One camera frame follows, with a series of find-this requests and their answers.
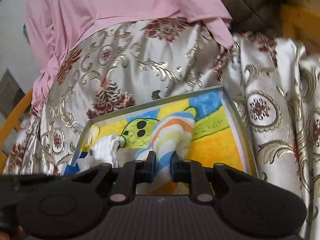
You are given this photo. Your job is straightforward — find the white cloth with blue print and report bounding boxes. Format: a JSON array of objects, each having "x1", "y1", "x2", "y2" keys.
[{"x1": 76, "y1": 134, "x2": 125, "y2": 171}]

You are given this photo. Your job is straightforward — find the striped pastel towel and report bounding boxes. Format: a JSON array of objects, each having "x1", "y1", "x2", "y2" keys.
[{"x1": 135, "y1": 111, "x2": 195, "y2": 186}]

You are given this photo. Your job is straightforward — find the grey tray with cartoon picture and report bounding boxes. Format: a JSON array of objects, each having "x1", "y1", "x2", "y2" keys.
[{"x1": 65, "y1": 87, "x2": 257, "y2": 195}]

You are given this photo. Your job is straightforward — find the floral satin bedspread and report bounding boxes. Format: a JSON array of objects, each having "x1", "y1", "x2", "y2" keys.
[{"x1": 0, "y1": 17, "x2": 320, "y2": 240}]

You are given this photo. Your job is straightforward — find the grey door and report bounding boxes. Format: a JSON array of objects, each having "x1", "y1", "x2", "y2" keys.
[{"x1": 0, "y1": 69, "x2": 25, "y2": 119}]

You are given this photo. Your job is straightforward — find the pink draped sheet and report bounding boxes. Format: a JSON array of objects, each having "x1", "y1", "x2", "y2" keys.
[{"x1": 24, "y1": 0, "x2": 233, "y2": 113}]

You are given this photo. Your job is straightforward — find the brown quilted jacket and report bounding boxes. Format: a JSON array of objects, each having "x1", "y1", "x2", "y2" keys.
[{"x1": 221, "y1": 0, "x2": 286, "y2": 36}]

